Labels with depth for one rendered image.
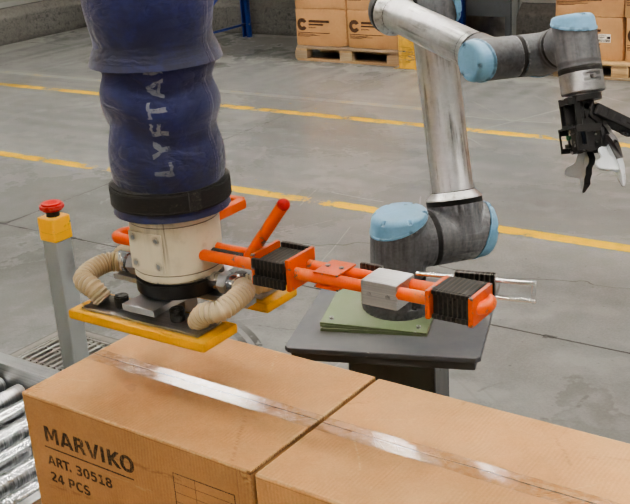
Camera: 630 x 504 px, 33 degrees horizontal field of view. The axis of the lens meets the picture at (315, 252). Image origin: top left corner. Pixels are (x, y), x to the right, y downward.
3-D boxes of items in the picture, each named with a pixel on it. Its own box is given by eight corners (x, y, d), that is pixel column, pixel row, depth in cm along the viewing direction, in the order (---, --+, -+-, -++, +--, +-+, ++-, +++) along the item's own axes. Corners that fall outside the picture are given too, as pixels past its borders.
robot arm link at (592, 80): (587, 75, 227) (613, 66, 217) (590, 98, 227) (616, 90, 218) (550, 79, 224) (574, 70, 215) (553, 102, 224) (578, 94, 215)
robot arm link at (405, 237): (360, 265, 289) (360, 204, 282) (417, 255, 294) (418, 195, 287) (383, 287, 275) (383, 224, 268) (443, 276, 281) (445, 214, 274)
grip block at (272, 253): (249, 286, 190) (246, 255, 188) (281, 267, 197) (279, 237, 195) (287, 294, 185) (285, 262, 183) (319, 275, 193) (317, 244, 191)
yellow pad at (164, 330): (68, 318, 207) (64, 295, 205) (105, 300, 214) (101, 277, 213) (204, 354, 188) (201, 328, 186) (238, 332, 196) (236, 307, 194)
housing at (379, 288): (360, 304, 179) (358, 279, 177) (380, 290, 184) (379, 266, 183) (396, 312, 175) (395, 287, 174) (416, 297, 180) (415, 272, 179)
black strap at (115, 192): (85, 207, 198) (82, 186, 197) (168, 173, 216) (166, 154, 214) (177, 223, 186) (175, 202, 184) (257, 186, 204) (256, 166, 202)
